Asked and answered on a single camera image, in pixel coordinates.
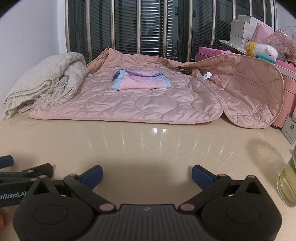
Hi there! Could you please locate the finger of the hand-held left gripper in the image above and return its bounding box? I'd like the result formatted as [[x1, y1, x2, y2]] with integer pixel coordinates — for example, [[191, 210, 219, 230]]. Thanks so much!
[[0, 163, 54, 184], [0, 155, 14, 170]]

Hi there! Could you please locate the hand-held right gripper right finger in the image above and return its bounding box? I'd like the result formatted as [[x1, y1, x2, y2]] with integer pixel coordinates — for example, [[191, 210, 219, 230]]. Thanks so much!
[[179, 164, 265, 214]]

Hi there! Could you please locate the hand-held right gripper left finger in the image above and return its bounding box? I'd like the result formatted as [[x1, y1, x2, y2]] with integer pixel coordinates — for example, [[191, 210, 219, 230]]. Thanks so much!
[[30, 164, 117, 214]]

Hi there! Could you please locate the pink and blue garment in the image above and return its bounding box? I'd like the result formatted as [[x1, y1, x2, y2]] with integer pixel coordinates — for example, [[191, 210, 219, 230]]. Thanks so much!
[[112, 69, 172, 91]]

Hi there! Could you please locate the person's left hand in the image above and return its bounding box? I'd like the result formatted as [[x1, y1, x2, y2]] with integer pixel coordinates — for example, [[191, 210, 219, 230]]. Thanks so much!
[[0, 209, 7, 230]]

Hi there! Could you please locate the clear bottle of yellow liquid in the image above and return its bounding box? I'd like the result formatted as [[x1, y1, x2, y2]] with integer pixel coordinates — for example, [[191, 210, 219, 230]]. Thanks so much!
[[277, 146, 296, 208]]

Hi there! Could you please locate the pink quilted blanket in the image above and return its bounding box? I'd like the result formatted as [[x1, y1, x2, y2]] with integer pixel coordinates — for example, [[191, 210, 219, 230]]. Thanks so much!
[[27, 47, 284, 129]]

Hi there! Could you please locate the cream knitted fringed scarf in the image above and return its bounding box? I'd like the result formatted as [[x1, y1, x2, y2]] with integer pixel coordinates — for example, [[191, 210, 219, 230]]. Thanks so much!
[[1, 52, 89, 120]]

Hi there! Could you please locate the small white printed box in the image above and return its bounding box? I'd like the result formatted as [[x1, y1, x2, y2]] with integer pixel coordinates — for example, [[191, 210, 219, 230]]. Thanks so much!
[[281, 115, 296, 146]]

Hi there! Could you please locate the pink storage box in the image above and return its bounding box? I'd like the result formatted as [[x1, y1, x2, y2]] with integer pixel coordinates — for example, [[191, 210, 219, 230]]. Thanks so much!
[[271, 59, 296, 128]]

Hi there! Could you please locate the dark patterned plastic packet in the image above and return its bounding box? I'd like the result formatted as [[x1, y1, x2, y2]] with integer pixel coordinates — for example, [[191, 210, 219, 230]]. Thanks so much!
[[220, 39, 248, 55]]

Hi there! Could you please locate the white cardboard box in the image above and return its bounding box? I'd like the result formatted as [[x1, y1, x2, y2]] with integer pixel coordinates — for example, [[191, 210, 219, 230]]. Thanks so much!
[[230, 28, 255, 39], [230, 34, 253, 49], [238, 15, 264, 24], [231, 20, 258, 33]]

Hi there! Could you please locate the white plush toy yellow hair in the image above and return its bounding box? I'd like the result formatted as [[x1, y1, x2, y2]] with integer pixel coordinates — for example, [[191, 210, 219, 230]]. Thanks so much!
[[245, 42, 279, 62]]

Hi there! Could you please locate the metal window grille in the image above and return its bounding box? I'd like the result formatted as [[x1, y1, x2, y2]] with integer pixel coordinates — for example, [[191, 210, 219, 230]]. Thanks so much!
[[65, 0, 278, 63]]

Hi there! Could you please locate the window with grey blinds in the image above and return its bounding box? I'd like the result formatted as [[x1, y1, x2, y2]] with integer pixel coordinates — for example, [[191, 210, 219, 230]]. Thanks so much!
[[68, 0, 277, 62]]

